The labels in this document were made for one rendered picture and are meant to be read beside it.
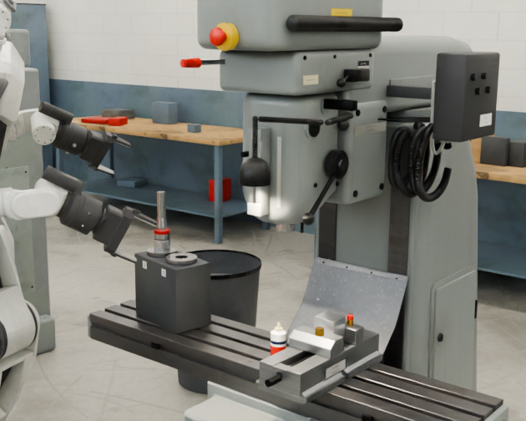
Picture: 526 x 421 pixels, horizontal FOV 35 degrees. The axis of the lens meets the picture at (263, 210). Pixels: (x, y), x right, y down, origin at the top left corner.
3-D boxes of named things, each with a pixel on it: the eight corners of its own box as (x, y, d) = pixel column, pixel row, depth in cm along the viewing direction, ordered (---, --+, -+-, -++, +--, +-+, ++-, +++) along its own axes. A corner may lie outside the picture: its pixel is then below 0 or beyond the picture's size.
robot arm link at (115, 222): (112, 261, 197) (66, 240, 193) (110, 246, 206) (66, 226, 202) (137, 215, 195) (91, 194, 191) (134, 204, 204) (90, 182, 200)
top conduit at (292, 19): (298, 31, 174) (298, 14, 173) (282, 31, 176) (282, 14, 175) (403, 32, 208) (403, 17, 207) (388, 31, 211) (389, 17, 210)
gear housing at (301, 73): (298, 96, 184) (299, 51, 182) (216, 90, 199) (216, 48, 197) (376, 88, 210) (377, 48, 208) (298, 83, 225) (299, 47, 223)
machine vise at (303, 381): (304, 404, 188) (305, 359, 185) (254, 387, 197) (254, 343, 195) (383, 358, 214) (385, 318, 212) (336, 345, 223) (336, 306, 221)
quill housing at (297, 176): (298, 231, 195) (300, 95, 188) (231, 218, 208) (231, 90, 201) (341, 217, 210) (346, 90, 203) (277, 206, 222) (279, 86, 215)
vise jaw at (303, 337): (330, 358, 196) (330, 343, 195) (288, 346, 204) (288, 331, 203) (344, 352, 201) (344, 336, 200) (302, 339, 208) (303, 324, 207)
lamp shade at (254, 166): (234, 185, 187) (234, 158, 185) (245, 180, 193) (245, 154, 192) (263, 187, 184) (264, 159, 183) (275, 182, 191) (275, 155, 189)
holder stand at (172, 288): (176, 334, 230) (175, 265, 226) (135, 313, 247) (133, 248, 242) (211, 325, 238) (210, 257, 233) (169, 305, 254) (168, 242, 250)
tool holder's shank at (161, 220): (156, 228, 242) (155, 190, 239) (167, 227, 242) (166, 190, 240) (156, 230, 239) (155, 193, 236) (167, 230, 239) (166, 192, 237)
